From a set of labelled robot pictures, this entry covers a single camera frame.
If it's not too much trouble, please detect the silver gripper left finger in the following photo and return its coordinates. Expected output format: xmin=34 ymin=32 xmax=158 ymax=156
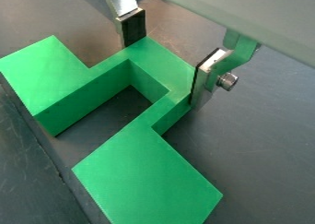
xmin=105 ymin=0 xmax=147 ymax=47

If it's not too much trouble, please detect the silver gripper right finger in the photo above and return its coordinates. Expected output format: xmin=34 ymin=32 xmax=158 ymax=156
xmin=190 ymin=29 xmax=261 ymax=109

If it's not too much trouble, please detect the green zigzag block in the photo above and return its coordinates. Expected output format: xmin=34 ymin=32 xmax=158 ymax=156
xmin=0 ymin=37 xmax=223 ymax=224

